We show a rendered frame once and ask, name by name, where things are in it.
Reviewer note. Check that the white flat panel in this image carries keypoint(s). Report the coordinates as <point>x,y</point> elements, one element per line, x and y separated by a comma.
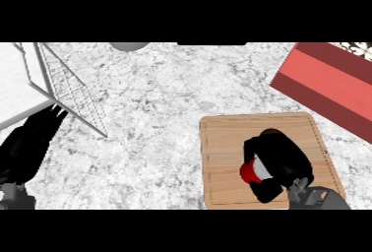
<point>15,82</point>

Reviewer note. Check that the wooden cutting board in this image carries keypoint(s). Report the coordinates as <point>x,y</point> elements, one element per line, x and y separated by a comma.
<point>223,147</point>

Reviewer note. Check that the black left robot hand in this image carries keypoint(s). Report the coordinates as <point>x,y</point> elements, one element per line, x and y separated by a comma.
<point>24,147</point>

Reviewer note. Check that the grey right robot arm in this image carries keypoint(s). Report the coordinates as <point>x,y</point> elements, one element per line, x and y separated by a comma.
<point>319,198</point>

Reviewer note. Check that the red cardboard box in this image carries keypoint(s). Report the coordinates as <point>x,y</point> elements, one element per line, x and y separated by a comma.
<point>329,82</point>

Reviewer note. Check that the grey rounded object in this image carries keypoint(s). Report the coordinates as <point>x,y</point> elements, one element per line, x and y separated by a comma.
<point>129,46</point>

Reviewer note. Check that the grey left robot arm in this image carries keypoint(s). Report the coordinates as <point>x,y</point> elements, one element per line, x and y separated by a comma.
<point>15,198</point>

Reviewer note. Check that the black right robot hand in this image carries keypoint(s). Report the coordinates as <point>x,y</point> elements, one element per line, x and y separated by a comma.
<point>285,160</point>

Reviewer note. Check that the red and white can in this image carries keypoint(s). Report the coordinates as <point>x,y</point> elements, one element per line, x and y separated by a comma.
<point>250,172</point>

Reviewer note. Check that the black and white patterned object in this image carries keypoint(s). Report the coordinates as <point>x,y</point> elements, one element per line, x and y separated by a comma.
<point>359,49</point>

